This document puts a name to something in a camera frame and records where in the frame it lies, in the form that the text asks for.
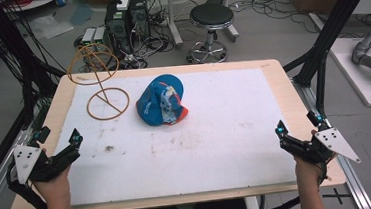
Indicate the white table mat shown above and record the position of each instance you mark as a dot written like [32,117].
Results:
[210,149]

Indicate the clear plastic sheet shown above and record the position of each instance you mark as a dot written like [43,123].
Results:
[50,26]

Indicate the small white box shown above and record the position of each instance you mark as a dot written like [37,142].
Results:
[123,3]

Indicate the person's left hand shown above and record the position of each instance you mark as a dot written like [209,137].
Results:
[54,188]

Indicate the person's right hand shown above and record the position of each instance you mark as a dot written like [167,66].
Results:
[307,171]

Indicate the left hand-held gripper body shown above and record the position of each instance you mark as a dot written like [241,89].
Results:
[27,160]

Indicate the blue cap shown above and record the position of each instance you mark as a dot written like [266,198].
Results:
[155,107]

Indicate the black frame post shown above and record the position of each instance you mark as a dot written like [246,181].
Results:
[12,48]
[334,22]

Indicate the black round stool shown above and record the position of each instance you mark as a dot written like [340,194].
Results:
[211,15]

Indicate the small silver device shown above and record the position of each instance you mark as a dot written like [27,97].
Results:
[88,36]
[99,34]

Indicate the white desk leg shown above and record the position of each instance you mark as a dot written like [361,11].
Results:
[174,18]

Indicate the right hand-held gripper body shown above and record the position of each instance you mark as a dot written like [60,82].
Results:
[333,141]

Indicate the black computer tower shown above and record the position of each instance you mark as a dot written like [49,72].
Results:
[117,29]
[139,16]

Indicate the white floor board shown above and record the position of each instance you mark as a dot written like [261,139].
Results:
[366,90]

